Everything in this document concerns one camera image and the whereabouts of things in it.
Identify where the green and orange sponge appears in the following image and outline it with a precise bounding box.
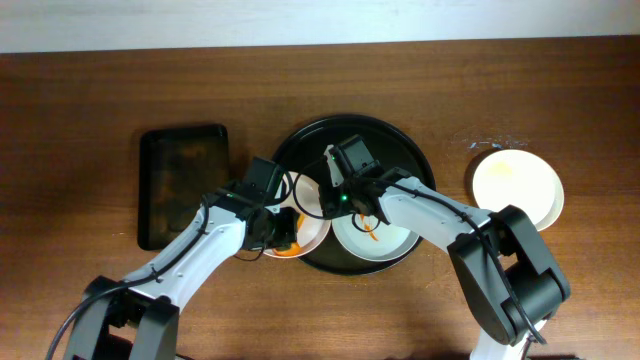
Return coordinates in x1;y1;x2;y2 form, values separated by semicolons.
273;214;305;257

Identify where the grey-white plate with sauce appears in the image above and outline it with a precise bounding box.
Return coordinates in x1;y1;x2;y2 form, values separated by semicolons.
332;214;419;262

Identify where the pinkish plate with sauce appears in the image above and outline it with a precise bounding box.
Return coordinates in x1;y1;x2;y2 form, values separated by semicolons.
265;175;331;259

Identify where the cream white plate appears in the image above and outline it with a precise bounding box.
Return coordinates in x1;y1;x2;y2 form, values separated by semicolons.
470;149;565;231

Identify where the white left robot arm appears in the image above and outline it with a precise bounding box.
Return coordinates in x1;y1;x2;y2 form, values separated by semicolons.
60;190;297;359

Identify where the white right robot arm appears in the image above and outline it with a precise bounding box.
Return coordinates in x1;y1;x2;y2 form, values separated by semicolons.
319;168;571;359

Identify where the round black tray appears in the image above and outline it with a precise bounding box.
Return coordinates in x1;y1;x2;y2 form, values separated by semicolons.
272;114;436;276

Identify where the rectangular black tray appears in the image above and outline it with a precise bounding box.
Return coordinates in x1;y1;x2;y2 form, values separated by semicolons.
137;124;230;251

